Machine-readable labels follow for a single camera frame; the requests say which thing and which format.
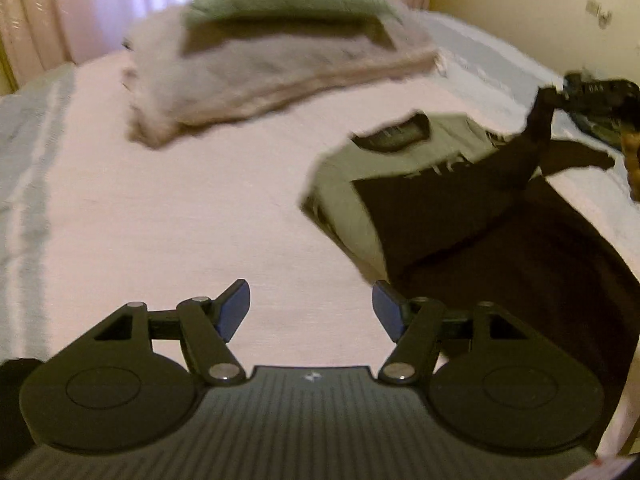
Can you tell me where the dark brown garment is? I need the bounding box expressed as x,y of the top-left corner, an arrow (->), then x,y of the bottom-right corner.
352,87 -> 640,456

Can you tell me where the grey and pink bedspread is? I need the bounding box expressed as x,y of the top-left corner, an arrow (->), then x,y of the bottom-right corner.
0,7 -> 640,461

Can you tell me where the grey knit sweater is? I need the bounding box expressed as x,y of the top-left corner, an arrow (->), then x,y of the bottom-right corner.
300,112 -> 541,286

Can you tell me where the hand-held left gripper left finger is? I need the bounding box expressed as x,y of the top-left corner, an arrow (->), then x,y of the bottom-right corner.
92,279 -> 251,387

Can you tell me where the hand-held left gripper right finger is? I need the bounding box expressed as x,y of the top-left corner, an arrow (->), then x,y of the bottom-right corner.
372,280 -> 532,387

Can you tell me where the pink patterned curtain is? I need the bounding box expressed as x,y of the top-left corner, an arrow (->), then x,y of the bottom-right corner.
0,0 -> 71,96

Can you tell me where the folded beige blanket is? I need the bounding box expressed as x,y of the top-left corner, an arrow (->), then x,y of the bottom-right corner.
122,5 -> 446,151

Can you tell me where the white wall outlet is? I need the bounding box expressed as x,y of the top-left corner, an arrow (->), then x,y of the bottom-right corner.
586,0 -> 615,28

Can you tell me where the white sheer curtain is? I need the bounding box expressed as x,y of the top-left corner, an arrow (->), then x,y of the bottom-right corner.
50,0 -> 198,63

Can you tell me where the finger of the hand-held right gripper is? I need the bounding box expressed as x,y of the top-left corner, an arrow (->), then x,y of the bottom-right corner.
537,85 -> 570,109

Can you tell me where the person's right hand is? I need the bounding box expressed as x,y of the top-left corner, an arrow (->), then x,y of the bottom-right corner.
622,130 -> 640,192

